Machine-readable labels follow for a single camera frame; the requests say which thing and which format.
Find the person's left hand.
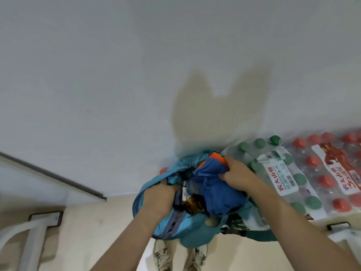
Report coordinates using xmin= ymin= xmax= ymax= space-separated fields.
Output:
xmin=142 ymin=179 xmax=181 ymax=221

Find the person's right hand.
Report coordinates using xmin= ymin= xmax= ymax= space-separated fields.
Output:
xmin=218 ymin=155 xmax=268 ymax=197

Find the blue t-shirt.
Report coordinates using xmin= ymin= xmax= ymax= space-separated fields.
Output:
xmin=193 ymin=158 xmax=249 ymax=217

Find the orange t-shirt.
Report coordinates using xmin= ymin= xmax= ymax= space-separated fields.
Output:
xmin=197 ymin=152 xmax=229 ymax=169

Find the light blue backpack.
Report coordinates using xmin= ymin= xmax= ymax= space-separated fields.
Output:
xmin=132 ymin=149 xmax=279 ymax=249

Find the person's left forearm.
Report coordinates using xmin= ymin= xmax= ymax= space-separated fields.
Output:
xmin=90 ymin=208 xmax=165 ymax=271

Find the person's right forearm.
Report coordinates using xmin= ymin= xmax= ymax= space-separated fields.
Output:
xmin=247 ymin=183 xmax=361 ymax=271

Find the white and black sneaker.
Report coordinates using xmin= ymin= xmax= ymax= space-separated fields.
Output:
xmin=153 ymin=239 xmax=173 ymax=271
xmin=188 ymin=244 xmax=209 ymax=271

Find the stack of water bottle packs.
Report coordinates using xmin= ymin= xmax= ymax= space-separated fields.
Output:
xmin=159 ymin=129 xmax=361 ymax=232

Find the white panel leaning on wall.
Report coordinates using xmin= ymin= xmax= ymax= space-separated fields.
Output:
xmin=0 ymin=151 xmax=108 ymax=210

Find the white leg machine frame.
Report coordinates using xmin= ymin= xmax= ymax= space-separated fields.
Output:
xmin=0 ymin=211 xmax=64 ymax=271

